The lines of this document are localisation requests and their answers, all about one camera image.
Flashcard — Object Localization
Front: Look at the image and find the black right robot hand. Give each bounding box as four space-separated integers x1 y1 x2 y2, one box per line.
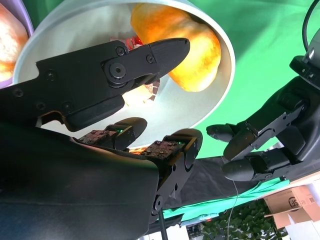
0 37 204 240

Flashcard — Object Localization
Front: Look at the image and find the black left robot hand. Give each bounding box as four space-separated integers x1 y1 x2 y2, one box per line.
206 74 320 182

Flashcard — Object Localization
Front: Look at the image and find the orange oval bread loaf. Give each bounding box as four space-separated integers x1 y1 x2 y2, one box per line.
131 2 222 93

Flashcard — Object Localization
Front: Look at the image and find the pale green bowl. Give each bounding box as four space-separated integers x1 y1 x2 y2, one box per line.
12 0 236 151

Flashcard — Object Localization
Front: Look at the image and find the orange striped ring bread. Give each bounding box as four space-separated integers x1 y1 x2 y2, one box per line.
0 2 30 83

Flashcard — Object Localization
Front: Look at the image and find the chocolate layered cake slice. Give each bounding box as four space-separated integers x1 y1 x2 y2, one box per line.
143 79 161 102

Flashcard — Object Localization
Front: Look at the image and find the lavender plate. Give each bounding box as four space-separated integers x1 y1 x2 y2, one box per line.
0 0 35 90

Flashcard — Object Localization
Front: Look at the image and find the brown cardboard box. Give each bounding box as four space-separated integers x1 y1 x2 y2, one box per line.
263 184 320 230

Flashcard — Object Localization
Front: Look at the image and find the black pole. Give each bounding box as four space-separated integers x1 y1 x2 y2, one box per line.
158 212 169 240

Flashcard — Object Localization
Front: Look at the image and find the black backdrop cloth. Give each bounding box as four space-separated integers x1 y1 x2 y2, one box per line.
149 156 293 210

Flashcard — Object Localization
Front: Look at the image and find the green leafy plant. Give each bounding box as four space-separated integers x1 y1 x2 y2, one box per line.
189 199 288 240

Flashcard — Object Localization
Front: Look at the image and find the green backdrop cloth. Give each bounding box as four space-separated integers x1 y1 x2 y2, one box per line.
161 177 292 222

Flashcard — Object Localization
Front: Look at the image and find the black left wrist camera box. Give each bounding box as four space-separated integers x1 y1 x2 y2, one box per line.
289 55 320 91

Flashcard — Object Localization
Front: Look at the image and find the thin white cord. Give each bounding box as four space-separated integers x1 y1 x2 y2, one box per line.
226 179 239 240

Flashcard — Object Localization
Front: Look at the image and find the black left wrist camera cable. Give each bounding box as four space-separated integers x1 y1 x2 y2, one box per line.
301 0 319 55

